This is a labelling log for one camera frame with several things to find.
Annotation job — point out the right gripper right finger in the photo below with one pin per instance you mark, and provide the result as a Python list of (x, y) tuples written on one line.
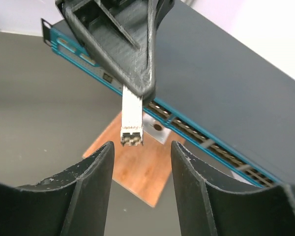
[(211, 203)]

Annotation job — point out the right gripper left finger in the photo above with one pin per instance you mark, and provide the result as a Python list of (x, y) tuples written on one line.
[(73, 202)]

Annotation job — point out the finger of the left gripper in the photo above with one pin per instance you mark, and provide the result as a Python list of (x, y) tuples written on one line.
[(120, 35)]

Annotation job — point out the silver transceiver plug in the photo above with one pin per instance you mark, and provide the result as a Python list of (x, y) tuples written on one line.
[(131, 132)]

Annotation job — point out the wooden board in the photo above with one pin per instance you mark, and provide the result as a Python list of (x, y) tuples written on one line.
[(144, 169)]

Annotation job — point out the blue-grey network switch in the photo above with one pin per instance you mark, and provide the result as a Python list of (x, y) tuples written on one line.
[(210, 88)]

